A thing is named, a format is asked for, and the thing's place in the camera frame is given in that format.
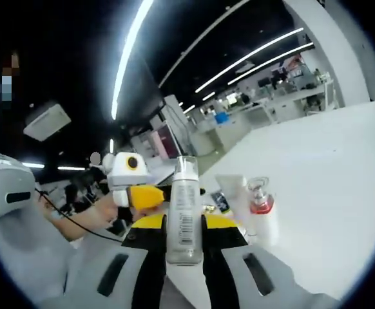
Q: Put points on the white chest-worn device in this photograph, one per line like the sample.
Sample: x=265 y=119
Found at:
x=4 y=180

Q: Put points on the grey clear-capped skincare spray bottle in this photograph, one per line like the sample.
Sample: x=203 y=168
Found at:
x=185 y=209

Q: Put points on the gold foil skincare sachet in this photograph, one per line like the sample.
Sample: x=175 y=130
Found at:
x=209 y=209

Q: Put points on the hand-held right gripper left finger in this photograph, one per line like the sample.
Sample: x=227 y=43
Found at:
x=126 y=273

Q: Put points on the person in white shirt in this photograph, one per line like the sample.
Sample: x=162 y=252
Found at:
x=23 y=257

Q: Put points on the ceiling air conditioner vent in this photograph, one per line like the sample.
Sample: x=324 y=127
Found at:
x=47 y=122

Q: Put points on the white laptop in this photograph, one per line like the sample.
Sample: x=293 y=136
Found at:
x=169 y=140

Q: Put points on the white skincare tube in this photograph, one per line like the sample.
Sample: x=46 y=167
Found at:
x=231 y=185

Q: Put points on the white red-collared skincare pump bottle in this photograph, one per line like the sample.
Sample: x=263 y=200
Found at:
x=265 y=222

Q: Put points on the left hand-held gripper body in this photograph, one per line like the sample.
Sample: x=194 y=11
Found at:
x=123 y=175

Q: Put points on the silver green skincare sachet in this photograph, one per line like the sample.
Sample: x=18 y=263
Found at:
x=221 y=201

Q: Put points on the blue storage box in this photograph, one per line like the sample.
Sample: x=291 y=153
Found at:
x=222 y=118

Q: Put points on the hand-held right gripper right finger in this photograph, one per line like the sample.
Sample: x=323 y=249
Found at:
x=232 y=273

